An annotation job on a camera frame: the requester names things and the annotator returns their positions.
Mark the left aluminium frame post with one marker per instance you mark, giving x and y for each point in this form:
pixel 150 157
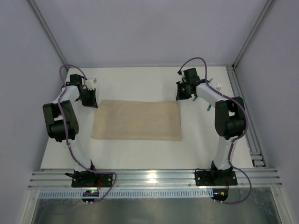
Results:
pixel 45 27

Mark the left controller board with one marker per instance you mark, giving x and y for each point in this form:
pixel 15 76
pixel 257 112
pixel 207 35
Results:
pixel 89 196

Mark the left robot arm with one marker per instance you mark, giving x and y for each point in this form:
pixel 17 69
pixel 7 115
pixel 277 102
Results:
pixel 62 124

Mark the fork with green handle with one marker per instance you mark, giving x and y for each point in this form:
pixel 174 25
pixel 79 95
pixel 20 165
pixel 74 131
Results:
pixel 217 88

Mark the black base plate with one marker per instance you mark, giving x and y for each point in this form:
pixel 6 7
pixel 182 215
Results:
pixel 215 178
pixel 102 179

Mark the slotted cable duct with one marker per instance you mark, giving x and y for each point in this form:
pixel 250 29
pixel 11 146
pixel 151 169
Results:
pixel 129 193

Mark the right aluminium side rail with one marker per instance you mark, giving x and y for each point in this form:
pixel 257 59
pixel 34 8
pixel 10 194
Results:
pixel 255 148

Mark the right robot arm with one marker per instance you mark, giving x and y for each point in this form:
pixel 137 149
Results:
pixel 229 123

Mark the right aluminium frame post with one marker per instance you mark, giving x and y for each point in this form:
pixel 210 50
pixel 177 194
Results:
pixel 266 9

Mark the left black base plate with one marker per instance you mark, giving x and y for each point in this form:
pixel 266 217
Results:
pixel 102 179

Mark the beige cloth napkin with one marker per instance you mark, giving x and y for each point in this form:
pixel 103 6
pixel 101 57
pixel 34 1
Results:
pixel 134 120

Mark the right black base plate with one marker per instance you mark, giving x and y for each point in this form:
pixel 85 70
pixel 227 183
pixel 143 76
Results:
pixel 215 178

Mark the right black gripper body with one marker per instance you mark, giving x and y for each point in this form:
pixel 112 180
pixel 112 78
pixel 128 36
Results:
pixel 181 92

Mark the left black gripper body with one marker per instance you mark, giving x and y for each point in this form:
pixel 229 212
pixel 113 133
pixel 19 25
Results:
pixel 88 98

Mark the controller board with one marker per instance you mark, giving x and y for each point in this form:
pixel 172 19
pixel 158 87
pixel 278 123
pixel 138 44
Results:
pixel 220 195
pixel 89 196

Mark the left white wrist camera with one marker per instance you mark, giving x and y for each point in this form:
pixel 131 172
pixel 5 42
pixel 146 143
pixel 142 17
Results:
pixel 90 84

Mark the front aluminium rail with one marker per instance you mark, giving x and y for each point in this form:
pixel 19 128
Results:
pixel 155 178

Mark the right controller board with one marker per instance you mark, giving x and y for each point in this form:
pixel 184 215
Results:
pixel 220 195

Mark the aluminium frame post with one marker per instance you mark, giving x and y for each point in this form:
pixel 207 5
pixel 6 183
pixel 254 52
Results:
pixel 45 27
pixel 266 9

